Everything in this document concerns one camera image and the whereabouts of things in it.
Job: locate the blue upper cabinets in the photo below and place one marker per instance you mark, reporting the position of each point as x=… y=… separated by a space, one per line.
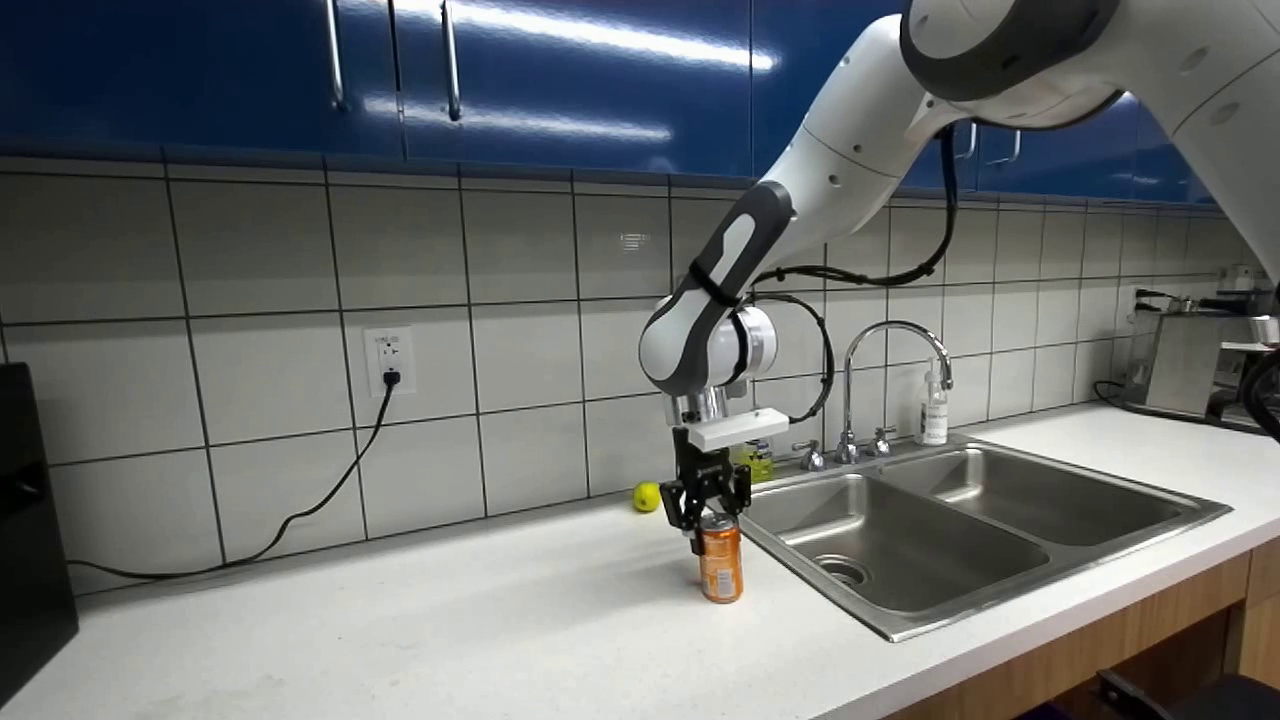
x=687 y=88

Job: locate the chrome kitchen faucet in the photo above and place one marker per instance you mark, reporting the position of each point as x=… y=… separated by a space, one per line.
x=884 y=429

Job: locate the white wall power outlet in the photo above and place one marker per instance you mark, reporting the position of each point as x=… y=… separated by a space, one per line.
x=395 y=357

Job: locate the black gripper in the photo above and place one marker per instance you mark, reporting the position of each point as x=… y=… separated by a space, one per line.
x=703 y=491

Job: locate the stainless steel double sink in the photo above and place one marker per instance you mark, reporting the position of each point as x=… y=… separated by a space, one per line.
x=924 y=538

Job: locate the silver machine on counter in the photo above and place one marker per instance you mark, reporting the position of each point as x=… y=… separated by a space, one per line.
x=1194 y=357

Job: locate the black appliance on counter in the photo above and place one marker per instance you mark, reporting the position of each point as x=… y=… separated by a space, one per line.
x=36 y=608

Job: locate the yellow-green ball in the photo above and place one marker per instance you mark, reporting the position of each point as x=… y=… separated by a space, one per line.
x=645 y=497

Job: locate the clear soap dispenser bottle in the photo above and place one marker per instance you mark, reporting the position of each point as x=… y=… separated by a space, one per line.
x=933 y=412

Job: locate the orange fanta can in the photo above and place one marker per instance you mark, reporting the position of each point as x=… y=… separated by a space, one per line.
x=721 y=569

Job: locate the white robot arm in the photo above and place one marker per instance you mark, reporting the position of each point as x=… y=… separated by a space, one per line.
x=911 y=82

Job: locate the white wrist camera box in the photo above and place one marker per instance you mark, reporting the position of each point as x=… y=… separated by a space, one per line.
x=737 y=429

